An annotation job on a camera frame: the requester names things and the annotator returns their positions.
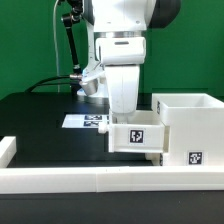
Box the white drawer cabinet frame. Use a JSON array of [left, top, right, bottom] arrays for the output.
[[152, 93, 224, 166]]

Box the white front drawer box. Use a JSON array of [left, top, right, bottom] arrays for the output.
[[145, 153, 163, 166]]

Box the white hanging cable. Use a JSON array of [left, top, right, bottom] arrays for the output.
[[52, 0, 63, 94]]

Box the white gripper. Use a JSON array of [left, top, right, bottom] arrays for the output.
[[95, 37, 146, 114]]

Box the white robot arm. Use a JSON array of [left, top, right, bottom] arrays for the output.
[[82, 0, 181, 116]]

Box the white front fence rail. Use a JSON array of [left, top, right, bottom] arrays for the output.
[[0, 166, 224, 194]]

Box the white drawer box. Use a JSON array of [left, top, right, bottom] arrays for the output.
[[98, 110, 165, 153], [145, 153, 163, 166]]

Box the white fence rail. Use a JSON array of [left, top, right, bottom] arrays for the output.
[[0, 136, 16, 168], [0, 166, 224, 194]]

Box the white left fence rail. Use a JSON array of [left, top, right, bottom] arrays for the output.
[[0, 136, 16, 168]]

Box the white marker plate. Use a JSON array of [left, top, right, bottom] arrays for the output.
[[62, 114, 109, 128]]

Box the black cable bundle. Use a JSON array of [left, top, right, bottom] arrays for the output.
[[23, 75, 83, 94]]

